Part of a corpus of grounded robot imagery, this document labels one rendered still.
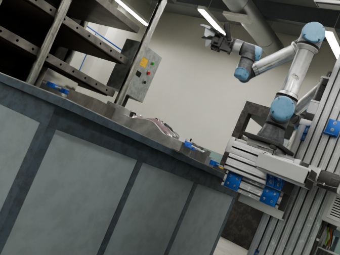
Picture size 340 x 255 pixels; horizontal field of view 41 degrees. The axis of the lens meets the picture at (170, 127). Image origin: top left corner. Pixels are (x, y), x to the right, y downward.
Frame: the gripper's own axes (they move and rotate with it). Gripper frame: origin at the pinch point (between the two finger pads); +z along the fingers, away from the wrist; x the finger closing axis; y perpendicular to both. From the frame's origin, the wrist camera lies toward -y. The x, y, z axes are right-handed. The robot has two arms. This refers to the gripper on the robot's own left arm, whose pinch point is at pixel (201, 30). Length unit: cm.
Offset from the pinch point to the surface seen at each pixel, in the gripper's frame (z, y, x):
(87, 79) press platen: 68, 38, 47
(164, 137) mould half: -4, 61, 10
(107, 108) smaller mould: 22, 63, -17
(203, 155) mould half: -22, 54, 56
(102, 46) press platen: 68, 14, 45
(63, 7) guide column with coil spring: 81, 15, 2
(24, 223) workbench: 21, 126, -45
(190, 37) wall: 223, -343, 804
